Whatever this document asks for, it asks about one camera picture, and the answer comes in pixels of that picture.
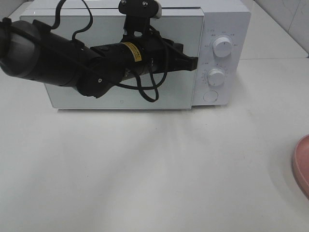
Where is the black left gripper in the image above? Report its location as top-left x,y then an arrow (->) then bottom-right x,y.
90,15 -> 198,81

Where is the white microwave door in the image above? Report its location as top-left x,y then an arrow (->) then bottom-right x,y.
19,8 -> 205,110

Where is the white timer knob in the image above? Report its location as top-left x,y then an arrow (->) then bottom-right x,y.
207,68 -> 225,87

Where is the round white door button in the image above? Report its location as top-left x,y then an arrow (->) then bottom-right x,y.
203,90 -> 218,102

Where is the pink round plate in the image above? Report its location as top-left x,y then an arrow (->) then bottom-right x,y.
292,135 -> 309,199

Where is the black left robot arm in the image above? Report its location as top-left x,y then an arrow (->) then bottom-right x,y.
0,18 -> 198,102

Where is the white upper power knob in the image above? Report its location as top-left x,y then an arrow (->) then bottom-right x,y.
212,35 -> 233,58

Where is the white microwave oven body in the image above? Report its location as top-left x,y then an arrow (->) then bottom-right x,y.
20,0 -> 251,109

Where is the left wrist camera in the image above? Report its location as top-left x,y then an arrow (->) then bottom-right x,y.
118,0 -> 162,19

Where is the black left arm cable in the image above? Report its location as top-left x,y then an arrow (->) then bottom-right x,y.
49,0 -> 173,103

